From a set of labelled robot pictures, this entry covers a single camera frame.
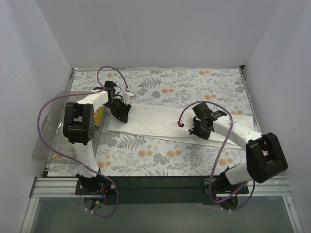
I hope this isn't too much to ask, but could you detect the floral patterned table mat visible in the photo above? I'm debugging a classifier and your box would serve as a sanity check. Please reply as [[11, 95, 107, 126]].
[[47, 67, 272, 178]]

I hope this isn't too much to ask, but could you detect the metal table edge strip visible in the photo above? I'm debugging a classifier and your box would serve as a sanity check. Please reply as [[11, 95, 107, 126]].
[[239, 65, 251, 102]]

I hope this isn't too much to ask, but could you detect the aluminium frame rail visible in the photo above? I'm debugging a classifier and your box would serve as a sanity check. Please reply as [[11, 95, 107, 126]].
[[31, 176, 291, 197]]

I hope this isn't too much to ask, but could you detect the white towel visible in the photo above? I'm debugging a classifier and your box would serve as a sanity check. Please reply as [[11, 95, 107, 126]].
[[106, 103, 255, 150]]

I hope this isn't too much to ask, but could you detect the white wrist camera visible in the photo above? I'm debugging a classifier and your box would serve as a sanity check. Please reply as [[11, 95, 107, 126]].
[[177, 116, 194, 131], [122, 91, 136, 104]]

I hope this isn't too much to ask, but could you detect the clear plastic bin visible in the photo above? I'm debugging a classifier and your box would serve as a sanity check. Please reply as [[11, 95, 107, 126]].
[[32, 90, 110, 167]]

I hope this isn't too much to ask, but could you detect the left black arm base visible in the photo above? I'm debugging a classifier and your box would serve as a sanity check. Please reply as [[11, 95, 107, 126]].
[[74, 176, 116, 210]]

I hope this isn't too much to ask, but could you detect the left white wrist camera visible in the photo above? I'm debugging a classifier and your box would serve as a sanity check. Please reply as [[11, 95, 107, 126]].
[[122, 91, 136, 104]]

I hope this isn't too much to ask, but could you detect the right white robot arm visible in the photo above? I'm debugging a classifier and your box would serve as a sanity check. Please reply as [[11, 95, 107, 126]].
[[186, 101, 288, 193]]

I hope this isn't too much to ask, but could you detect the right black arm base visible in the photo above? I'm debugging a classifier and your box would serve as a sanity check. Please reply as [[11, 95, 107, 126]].
[[200, 179, 249, 211]]

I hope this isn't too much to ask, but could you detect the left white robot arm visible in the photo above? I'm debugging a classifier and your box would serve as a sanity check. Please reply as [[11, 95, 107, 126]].
[[63, 81, 134, 194]]

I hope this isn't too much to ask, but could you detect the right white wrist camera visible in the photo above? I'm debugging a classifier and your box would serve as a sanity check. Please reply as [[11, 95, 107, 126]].
[[177, 116, 194, 131]]

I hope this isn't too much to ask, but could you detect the orange patterned towel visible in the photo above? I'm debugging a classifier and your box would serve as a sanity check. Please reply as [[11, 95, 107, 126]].
[[94, 107, 105, 127]]

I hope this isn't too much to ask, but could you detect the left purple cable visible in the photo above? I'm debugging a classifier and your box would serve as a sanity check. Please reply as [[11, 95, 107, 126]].
[[37, 65, 129, 218]]

